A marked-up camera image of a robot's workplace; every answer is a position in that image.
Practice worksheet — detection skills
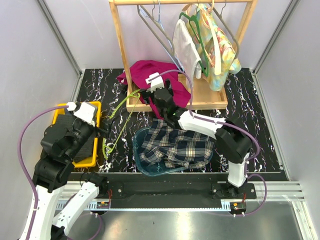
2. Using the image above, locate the lime green hanger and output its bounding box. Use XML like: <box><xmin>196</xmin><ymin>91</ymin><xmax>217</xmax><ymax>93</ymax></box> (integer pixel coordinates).
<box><xmin>102</xmin><ymin>89</ymin><xmax>141</xmax><ymax>161</ymax></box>

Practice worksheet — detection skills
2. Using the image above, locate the navy plaid skirt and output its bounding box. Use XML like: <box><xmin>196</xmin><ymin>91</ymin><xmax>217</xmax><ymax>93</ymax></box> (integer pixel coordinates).
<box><xmin>135</xmin><ymin>118</ymin><xmax>215</xmax><ymax>169</ymax></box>

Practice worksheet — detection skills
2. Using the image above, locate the light blue hanger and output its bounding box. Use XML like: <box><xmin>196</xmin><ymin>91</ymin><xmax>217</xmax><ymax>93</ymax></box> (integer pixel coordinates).
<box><xmin>136</xmin><ymin>0</ymin><xmax>184</xmax><ymax>71</ymax></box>

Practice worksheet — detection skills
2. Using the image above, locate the yellow plastic tray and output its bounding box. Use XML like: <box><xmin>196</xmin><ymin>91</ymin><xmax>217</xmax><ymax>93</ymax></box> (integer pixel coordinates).
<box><xmin>51</xmin><ymin>101</ymin><xmax>102</xmax><ymax>169</ymax></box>

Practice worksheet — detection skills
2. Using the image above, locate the dark grey striped cloth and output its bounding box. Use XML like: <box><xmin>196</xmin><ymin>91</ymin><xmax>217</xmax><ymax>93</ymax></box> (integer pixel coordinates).
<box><xmin>73</xmin><ymin>134</ymin><xmax>95</xmax><ymax>163</ymax></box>

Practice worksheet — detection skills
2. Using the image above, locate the cream wooden hanger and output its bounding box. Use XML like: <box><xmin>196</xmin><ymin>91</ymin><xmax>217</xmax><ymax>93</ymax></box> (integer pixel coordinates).
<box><xmin>182</xmin><ymin>1</ymin><xmax>222</xmax><ymax>75</ymax></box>

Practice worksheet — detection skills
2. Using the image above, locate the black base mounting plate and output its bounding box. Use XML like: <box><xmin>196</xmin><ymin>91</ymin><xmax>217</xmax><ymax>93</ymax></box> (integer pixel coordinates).
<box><xmin>104</xmin><ymin>173</ymin><xmax>257</xmax><ymax>210</ymax></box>

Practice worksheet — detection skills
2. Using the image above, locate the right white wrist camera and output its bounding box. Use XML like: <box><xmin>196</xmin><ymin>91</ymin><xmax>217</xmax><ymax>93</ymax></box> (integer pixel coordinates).
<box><xmin>145</xmin><ymin>72</ymin><xmax>165</xmax><ymax>93</ymax></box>

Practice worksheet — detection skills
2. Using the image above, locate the dark green hanger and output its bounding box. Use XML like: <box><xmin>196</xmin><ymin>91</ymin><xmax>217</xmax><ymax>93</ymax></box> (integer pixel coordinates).
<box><xmin>179</xmin><ymin>12</ymin><xmax>210</xmax><ymax>77</ymax></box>

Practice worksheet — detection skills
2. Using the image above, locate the colourful floral shirt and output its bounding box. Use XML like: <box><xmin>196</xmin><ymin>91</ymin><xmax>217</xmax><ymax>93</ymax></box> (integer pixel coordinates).
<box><xmin>196</xmin><ymin>4</ymin><xmax>242</xmax><ymax>92</ymax></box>

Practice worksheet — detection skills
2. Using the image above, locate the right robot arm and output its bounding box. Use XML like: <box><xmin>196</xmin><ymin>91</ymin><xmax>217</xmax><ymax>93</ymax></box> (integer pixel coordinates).
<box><xmin>140</xmin><ymin>76</ymin><xmax>253</xmax><ymax>199</ymax></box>

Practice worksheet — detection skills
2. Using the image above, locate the white garment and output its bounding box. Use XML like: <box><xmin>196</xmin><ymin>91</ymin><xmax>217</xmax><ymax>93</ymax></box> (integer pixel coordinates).
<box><xmin>172</xmin><ymin>19</ymin><xmax>202</xmax><ymax>80</ymax></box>

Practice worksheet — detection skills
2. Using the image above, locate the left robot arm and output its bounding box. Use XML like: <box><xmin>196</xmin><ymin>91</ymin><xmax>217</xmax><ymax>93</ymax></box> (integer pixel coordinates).
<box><xmin>20</xmin><ymin>118</ymin><xmax>108</xmax><ymax>240</ymax></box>

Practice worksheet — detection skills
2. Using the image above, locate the teal transparent plastic basin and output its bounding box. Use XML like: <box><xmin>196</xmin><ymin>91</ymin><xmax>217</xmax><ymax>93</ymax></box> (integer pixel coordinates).
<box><xmin>132</xmin><ymin>124</ymin><xmax>215</xmax><ymax>178</ymax></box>

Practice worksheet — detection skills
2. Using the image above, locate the magenta dress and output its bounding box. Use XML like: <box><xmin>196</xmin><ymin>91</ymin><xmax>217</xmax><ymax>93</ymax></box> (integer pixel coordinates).
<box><xmin>130</xmin><ymin>60</ymin><xmax>191</xmax><ymax>108</ymax></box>

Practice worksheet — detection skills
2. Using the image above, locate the wooden clothes rack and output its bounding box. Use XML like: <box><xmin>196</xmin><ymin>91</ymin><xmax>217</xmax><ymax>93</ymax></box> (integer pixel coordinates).
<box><xmin>109</xmin><ymin>0</ymin><xmax>257</xmax><ymax>110</ymax></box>

